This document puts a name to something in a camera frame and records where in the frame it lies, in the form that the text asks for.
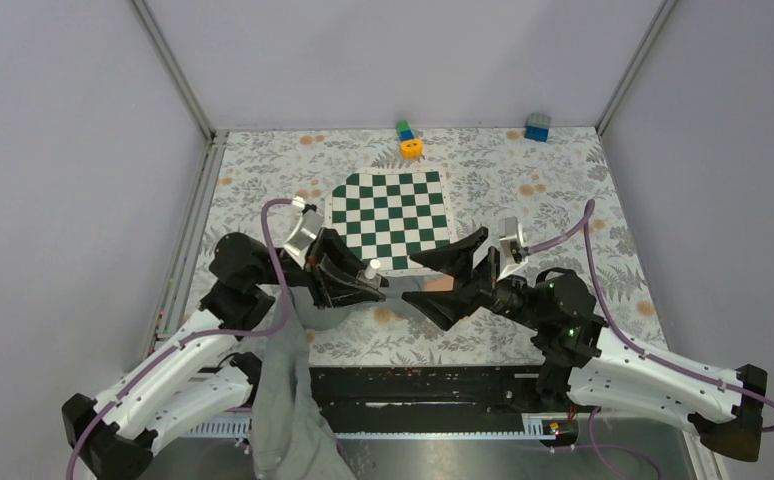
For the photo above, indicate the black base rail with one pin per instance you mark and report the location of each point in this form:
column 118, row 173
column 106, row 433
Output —
column 455, row 401

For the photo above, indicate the floral tablecloth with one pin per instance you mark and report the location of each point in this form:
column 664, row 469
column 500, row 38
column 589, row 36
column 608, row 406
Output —
column 491, row 174

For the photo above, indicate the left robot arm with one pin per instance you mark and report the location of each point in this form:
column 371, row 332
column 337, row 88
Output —
column 118, row 432

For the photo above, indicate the green blue toy block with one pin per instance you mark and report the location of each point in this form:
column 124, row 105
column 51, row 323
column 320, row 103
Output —
column 404, row 131

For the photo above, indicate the yellow toy block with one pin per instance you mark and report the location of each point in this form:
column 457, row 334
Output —
column 411, row 148

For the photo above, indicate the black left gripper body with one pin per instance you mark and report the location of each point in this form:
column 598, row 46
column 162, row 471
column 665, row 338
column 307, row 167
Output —
column 315, row 264

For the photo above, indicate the person's hand with painted nails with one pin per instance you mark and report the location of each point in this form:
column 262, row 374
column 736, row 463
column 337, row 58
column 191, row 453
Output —
column 439, row 284

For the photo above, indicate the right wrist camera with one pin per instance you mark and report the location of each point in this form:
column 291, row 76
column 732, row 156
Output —
column 513, row 247

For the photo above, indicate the green white chess mat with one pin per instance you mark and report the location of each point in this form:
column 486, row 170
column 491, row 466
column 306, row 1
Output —
column 388, row 214

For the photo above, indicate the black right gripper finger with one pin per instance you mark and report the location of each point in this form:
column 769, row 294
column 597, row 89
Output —
column 455, row 259
column 446, row 308

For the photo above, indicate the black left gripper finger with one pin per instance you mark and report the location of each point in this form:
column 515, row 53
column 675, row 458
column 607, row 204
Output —
column 341, row 255
column 346, row 291

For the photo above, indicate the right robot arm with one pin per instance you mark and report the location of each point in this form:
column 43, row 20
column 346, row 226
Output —
column 588, row 361

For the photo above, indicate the clear nail polish bottle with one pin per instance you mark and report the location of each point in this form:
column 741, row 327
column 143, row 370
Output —
column 375, row 281

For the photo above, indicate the blue grey toy block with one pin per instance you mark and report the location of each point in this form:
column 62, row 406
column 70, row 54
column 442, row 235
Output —
column 537, row 127

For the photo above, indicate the grey sleeved forearm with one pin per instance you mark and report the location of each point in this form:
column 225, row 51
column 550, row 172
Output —
column 290, row 438

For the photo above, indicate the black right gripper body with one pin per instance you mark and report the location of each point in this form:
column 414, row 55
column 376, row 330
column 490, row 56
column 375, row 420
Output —
column 501, row 294

